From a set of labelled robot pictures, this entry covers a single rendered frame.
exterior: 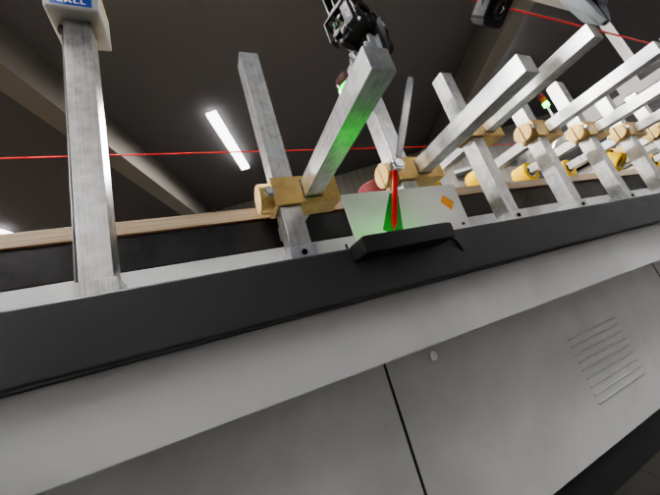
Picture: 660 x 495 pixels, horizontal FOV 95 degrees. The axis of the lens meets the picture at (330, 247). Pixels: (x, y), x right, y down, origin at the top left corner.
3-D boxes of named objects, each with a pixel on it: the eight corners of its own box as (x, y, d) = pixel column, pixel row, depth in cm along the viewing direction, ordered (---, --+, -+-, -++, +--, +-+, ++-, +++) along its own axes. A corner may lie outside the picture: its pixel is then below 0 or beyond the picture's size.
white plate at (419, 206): (473, 227, 59) (454, 183, 62) (358, 247, 49) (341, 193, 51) (471, 228, 60) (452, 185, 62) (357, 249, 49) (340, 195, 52)
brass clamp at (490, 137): (507, 133, 74) (498, 117, 76) (467, 134, 69) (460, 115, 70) (487, 149, 80) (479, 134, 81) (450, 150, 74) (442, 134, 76)
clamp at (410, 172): (445, 175, 62) (436, 154, 64) (392, 180, 57) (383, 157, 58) (428, 190, 67) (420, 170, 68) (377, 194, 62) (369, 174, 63)
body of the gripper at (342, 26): (330, 48, 58) (313, 3, 61) (360, 66, 63) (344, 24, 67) (357, 12, 52) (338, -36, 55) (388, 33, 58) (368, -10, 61)
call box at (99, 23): (99, 15, 47) (95, -20, 49) (41, 7, 44) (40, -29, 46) (113, 55, 53) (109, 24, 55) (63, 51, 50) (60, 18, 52)
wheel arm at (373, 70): (402, 78, 29) (387, 45, 30) (372, 76, 28) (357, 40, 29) (296, 243, 67) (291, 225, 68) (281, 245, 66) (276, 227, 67)
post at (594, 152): (642, 210, 86) (561, 80, 99) (636, 212, 85) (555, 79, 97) (628, 216, 89) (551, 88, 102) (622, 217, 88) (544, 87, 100)
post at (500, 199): (534, 241, 65) (449, 70, 78) (523, 243, 64) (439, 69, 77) (520, 247, 69) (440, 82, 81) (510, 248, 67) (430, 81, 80)
